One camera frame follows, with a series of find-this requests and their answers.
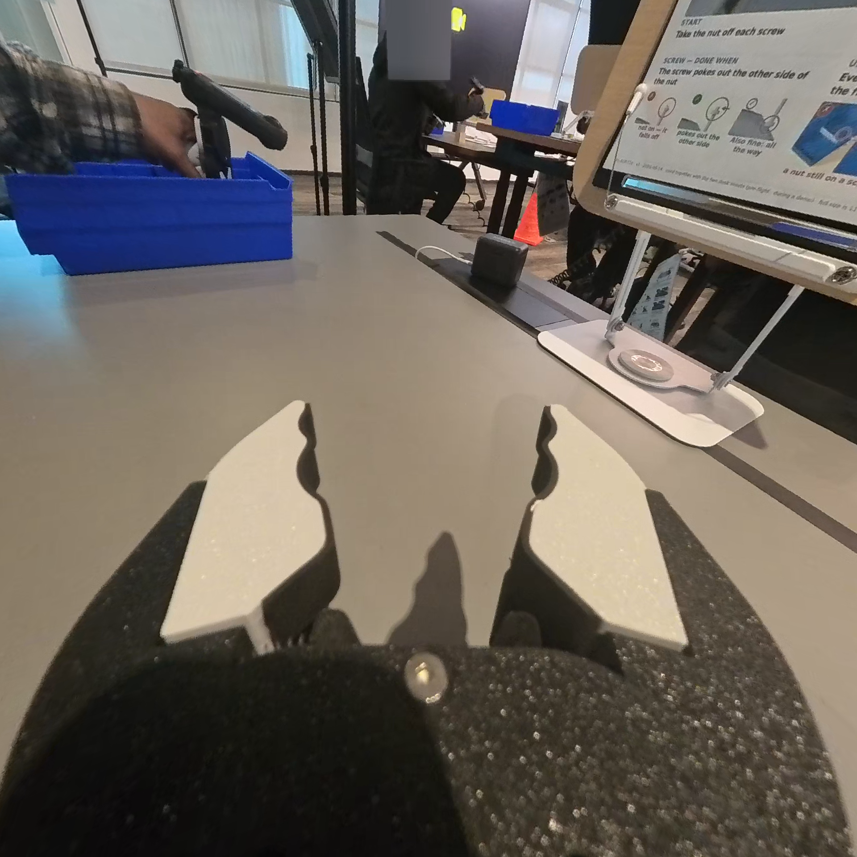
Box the thin white cable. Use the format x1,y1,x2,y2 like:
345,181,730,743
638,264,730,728
604,83,649,210

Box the round metal disc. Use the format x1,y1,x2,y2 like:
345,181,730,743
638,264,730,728
608,348,679,383

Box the small blue plastic bin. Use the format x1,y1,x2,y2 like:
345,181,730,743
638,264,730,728
489,100,561,135

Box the black charger cube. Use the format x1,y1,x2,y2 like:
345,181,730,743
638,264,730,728
470,233,529,287

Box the dark wooden table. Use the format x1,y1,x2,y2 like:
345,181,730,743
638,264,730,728
423,124,585,237

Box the orange traffic cone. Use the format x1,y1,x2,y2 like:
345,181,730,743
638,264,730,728
513,192,545,246

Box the person's left forearm plaid sleeve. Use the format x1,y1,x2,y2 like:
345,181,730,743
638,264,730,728
0,39,146,177

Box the black wall screen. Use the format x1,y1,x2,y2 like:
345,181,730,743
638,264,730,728
450,0,531,89

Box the black table cable channel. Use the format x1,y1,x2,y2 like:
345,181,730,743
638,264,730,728
376,230,585,330

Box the person's left hand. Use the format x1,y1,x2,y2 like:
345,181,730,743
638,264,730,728
131,92,203,179

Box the coiled black cable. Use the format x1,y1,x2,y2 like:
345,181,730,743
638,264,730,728
548,266,625,304

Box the black vertical pole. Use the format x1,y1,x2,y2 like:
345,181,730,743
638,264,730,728
337,0,360,216

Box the printed tag sheet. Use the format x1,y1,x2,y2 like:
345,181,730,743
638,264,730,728
629,257,685,337

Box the blue plastic parts bin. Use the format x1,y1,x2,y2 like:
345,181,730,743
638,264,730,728
3,151,295,277

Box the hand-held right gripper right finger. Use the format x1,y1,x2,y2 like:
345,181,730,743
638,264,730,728
502,404,691,650

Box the tablet showing instruction page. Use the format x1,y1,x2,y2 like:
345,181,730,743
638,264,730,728
599,0,857,235

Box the white tablet stand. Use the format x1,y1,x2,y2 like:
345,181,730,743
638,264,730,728
537,0,857,449

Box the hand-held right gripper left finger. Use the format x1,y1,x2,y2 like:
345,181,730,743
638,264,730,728
159,399,341,655

